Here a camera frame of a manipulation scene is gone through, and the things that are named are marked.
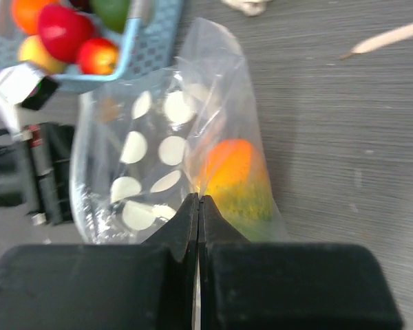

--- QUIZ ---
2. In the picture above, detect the fake yellow peach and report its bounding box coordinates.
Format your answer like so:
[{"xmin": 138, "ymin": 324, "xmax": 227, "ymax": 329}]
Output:
[{"xmin": 17, "ymin": 35, "xmax": 66, "ymax": 74}]

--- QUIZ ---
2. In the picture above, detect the beige drawstring cloth bag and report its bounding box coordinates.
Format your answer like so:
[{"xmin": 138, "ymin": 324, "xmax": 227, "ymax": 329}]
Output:
[{"xmin": 222, "ymin": 1, "xmax": 413, "ymax": 52}]

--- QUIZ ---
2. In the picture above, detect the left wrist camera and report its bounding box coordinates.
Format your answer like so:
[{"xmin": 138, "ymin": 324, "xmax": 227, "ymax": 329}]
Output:
[{"xmin": 0, "ymin": 60, "xmax": 60, "ymax": 135}]

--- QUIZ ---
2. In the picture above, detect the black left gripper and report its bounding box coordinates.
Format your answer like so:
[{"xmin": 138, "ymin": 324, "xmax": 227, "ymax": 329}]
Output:
[{"xmin": 20, "ymin": 122, "xmax": 74, "ymax": 226}]

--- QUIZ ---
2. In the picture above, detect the light blue perforated basket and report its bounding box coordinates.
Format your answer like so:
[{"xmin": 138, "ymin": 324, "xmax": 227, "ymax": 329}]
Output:
[{"xmin": 0, "ymin": 0, "xmax": 184, "ymax": 94}]

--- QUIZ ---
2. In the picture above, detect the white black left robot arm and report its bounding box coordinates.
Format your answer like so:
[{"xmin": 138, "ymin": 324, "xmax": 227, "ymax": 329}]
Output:
[{"xmin": 0, "ymin": 122, "xmax": 74, "ymax": 226}]

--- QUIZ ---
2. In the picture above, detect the fake green orange mango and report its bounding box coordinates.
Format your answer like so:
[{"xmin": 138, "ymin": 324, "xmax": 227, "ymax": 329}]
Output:
[{"xmin": 194, "ymin": 139, "xmax": 273, "ymax": 241}]

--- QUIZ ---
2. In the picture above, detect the fake red pomegranate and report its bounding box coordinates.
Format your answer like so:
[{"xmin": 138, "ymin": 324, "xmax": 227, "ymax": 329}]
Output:
[{"xmin": 37, "ymin": 4, "xmax": 97, "ymax": 64}]

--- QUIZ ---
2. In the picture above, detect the fake red pear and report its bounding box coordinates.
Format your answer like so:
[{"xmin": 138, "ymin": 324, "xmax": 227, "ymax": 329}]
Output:
[{"xmin": 76, "ymin": 38, "xmax": 119, "ymax": 76}]

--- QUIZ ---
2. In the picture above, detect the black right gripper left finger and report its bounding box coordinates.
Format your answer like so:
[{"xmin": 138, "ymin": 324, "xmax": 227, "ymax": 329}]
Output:
[{"xmin": 0, "ymin": 194, "xmax": 199, "ymax": 329}]

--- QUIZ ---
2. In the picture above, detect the fake yellow lemon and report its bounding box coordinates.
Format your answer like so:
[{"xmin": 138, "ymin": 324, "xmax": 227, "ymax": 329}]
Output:
[{"xmin": 90, "ymin": 0, "xmax": 130, "ymax": 34}]

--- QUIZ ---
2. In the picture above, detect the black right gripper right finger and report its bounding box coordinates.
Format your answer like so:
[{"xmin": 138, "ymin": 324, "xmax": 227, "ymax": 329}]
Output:
[{"xmin": 198, "ymin": 196, "xmax": 403, "ymax": 329}]

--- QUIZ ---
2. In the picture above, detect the fake dark purple eggplant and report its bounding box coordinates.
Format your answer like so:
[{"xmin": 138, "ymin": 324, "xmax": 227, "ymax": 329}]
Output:
[{"xmin": 69, "ymin": 0, "xmax": 93, "ymax": 14}]

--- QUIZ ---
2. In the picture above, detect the clear zip top bag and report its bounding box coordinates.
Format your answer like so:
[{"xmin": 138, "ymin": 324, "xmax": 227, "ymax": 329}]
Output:
[{"xmin": 70, "ymin": 18, "xmax": 288, "ymax": 244}]

